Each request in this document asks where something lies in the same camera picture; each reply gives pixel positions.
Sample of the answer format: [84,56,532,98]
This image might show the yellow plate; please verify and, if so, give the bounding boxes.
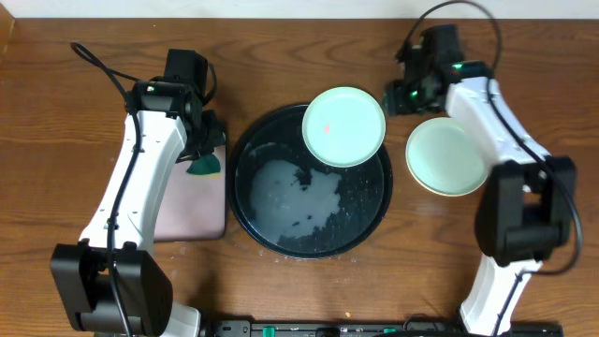
[406,153,487,197]

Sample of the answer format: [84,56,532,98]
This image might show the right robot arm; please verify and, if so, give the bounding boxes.
[383,61,582,336]

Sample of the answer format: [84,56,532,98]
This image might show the round black tray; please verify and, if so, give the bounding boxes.
[226,104,393,259]

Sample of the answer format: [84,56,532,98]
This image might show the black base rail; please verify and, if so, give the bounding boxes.
[205,319,564,337]

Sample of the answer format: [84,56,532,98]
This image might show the green yellow sponge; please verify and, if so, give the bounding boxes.
[186,154,221,176]

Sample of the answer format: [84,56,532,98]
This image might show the black rectangular tray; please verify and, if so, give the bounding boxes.
[149,120,226,242]

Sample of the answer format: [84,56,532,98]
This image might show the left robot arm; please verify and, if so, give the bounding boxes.
[51,81,226,336]

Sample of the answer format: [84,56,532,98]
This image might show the mint plate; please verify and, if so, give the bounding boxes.
[301,86,386,168]
[405,117,488,197]

